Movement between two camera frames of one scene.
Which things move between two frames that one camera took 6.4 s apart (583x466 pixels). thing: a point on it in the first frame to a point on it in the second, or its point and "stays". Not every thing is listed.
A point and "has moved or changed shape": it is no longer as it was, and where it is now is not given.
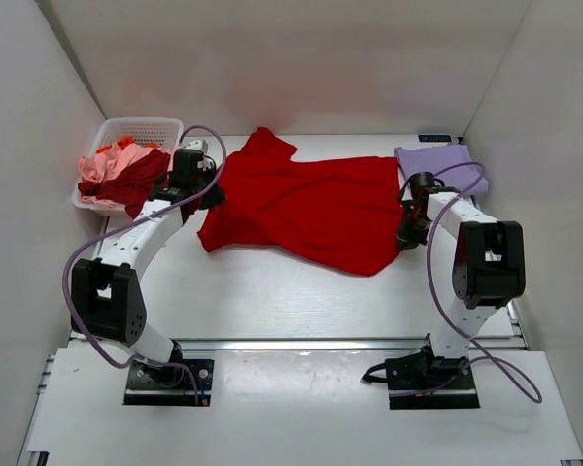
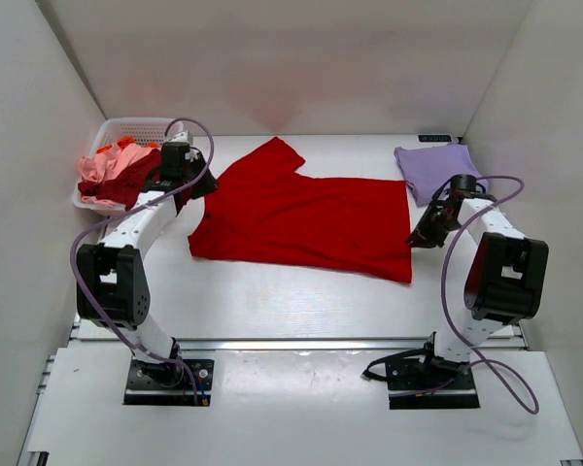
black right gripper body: [414, 228] to [434, 226]
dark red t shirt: [130, 186] stays
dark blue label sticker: [434, 138] stays
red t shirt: [343, 214] has moved or changed shape
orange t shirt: [124, 141] stays
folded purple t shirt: [450, 165] stays
